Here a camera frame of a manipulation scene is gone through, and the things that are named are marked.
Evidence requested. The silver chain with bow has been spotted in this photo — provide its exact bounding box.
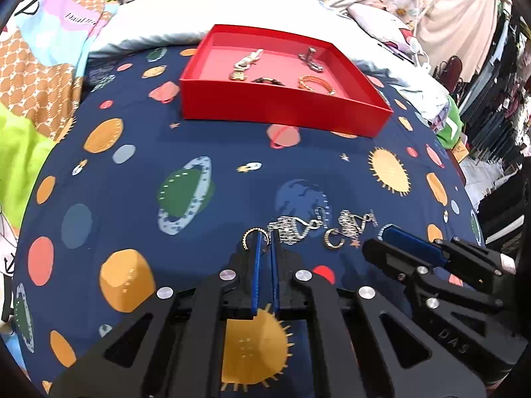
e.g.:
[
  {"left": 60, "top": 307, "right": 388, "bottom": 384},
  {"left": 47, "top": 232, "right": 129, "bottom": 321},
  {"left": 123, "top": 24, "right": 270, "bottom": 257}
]
[{"left": 267, "top": 206, "right": 331, "bottom": 244}]

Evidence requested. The small gold hoop ring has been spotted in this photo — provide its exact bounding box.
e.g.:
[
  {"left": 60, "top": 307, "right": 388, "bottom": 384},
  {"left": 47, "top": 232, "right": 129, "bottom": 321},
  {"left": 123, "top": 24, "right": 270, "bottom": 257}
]
[{"left": 241, "top": 227, "right": 272, "bottom": 251}]

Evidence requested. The gold cuff bangle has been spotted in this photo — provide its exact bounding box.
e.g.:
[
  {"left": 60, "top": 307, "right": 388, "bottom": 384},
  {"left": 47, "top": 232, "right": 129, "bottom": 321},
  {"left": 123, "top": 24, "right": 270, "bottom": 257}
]
[{"left": 298, "top": 75, "right": 336, "bottom": 95}]

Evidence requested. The silver link bracelet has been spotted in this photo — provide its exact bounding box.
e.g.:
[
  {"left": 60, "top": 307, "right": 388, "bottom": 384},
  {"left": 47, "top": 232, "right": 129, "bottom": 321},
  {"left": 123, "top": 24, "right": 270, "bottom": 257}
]
[{"left": 298, "top": 47, "right": 325, "bottom": 74}]

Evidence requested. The dark bead bracelet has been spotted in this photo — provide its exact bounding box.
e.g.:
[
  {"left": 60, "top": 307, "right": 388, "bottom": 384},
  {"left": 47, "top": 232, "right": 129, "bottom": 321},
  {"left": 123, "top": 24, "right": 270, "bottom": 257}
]
[{"left": 252, "top": 75, "right": 287, "bottom": 88}]

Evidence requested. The gold watch band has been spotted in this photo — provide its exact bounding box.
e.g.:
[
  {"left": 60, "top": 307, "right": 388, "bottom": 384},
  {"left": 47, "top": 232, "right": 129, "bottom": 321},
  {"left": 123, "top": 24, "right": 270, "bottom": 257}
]
[{"left": 230, "top": 70, "right": 247, "bottom": 81}]

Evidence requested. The green cloth item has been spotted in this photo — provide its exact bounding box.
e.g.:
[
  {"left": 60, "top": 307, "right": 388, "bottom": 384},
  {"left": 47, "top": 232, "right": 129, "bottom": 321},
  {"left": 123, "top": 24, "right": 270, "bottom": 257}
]
[{"left": 432, "top": 95, "right": 463, "bottom": 149}]

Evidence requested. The navy planet print cloth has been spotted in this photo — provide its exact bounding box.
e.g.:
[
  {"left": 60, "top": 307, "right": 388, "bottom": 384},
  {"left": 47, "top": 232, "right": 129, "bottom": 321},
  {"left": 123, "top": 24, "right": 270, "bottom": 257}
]
[{"left": 13, "top": 46, "right": 483, "bottom": 393}]

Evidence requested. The beige curtain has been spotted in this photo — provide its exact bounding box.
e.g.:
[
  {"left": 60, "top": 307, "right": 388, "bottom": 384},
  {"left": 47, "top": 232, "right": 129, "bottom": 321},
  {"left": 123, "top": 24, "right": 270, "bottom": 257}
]
[{"left": 416, "top": 0, "right": 498, "bottom": 83}]

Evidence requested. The red cardboard tray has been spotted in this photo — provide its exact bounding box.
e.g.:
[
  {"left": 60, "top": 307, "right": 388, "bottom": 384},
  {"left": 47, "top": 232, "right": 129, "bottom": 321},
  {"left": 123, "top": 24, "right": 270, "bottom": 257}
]
[{"left": 180, "top": 24, "right": 393, "bottom": 138}]

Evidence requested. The light blue pillow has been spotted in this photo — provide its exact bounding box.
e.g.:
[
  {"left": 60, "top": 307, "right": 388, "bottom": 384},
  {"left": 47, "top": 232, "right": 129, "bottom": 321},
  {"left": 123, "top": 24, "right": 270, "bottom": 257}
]
[{"left": 88, "top": 0, "right": 451, "bottom": 120}]

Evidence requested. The colourful monkey cartoon blanket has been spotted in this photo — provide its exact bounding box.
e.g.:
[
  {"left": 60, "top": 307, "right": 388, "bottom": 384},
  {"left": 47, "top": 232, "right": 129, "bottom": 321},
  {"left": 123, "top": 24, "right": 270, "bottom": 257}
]
[{"left": 0, "top": 0, "right": 125, "bottom": 333}]

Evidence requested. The white charging cable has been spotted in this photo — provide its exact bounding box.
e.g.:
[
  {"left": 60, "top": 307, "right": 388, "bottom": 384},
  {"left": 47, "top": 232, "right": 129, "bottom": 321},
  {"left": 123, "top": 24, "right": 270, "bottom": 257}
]
[{"left": 408, "top": 4, "right": 433, "bottom": 71}]

